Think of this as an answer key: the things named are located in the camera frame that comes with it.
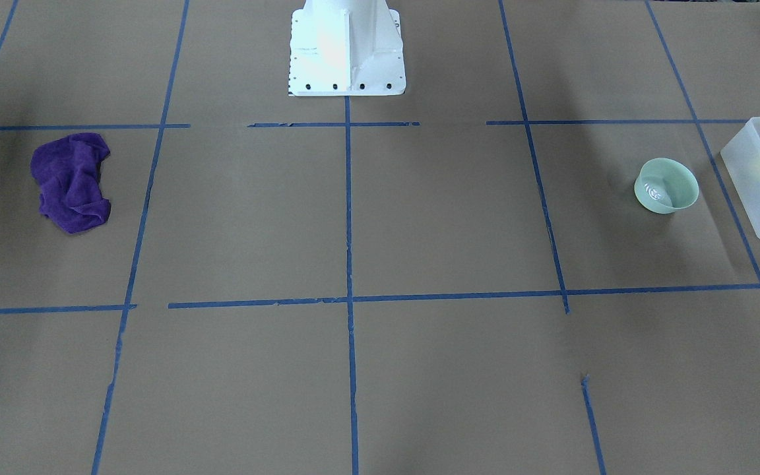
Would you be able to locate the pale green bowl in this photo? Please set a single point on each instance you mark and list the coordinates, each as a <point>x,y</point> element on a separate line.
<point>665,186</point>

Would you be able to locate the purple cloth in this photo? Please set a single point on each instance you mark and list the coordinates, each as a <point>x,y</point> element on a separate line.
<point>67,172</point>

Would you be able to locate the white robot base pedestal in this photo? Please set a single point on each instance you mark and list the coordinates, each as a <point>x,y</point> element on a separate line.
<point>346,48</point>

